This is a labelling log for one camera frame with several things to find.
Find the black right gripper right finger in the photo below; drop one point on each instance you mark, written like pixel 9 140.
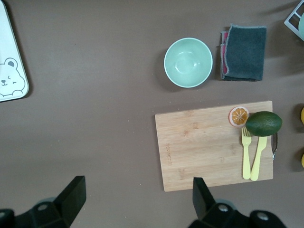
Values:
pixel 207 209

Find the bamboo cutting board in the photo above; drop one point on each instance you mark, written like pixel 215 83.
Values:
pixel 202 147

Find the yellow plastic knife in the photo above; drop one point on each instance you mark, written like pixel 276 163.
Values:
pixel 257 161

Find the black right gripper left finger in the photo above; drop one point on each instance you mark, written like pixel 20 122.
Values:
pixel 67 204

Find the yellow lemon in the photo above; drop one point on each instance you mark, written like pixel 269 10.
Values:
pixel 302 160
pixel 302 115

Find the dark green avocado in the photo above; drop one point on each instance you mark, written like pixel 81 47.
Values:
pixel 263 123

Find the orange fruit slice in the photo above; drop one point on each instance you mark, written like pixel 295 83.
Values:
pixel 237 116

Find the mint green bowl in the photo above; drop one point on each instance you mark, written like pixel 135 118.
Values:
pixel 188 63

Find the beige bear print tray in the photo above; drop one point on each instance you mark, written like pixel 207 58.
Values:
pixel 9 47

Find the yellow plastic fork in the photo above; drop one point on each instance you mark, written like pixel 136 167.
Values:
pixel 246 154

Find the pale green cup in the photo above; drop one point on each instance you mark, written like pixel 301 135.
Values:
pixel 301 28

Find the grey pink folded cloth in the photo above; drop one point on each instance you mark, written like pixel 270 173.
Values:
pixel 244 52

